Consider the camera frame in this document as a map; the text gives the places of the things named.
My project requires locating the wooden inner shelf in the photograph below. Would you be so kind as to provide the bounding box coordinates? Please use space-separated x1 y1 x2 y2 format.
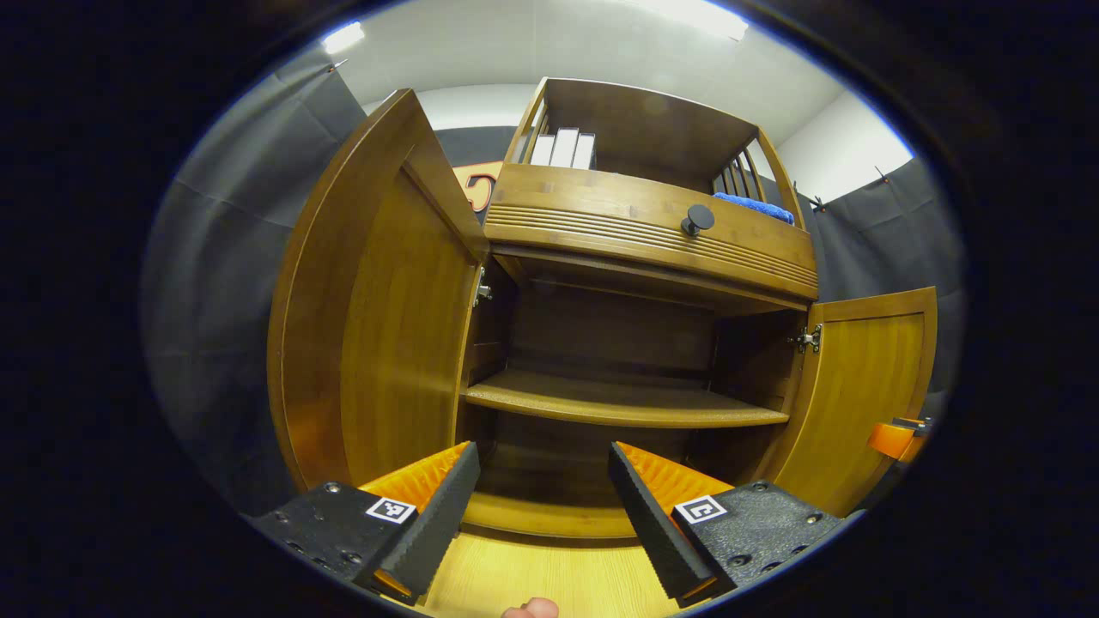
464 369 791 428

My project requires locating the black backdrop cloth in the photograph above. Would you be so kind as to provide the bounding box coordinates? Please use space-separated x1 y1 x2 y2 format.
142 60 971 516

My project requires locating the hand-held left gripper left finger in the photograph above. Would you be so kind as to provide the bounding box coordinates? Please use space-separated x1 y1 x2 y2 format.
245 441 482 607

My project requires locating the wooden drawer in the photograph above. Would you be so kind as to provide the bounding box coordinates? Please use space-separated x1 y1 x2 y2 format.
483 163 819 301

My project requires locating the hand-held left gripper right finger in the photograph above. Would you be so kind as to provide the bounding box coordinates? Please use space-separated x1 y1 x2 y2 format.
606 441 849 609

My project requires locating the blue folded towel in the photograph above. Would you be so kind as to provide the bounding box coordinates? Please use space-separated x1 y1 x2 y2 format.
713 192 795 226

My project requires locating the wooden shoe cabinet door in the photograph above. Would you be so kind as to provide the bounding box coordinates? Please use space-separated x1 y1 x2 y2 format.
267 88 490 494
760 287 938 518

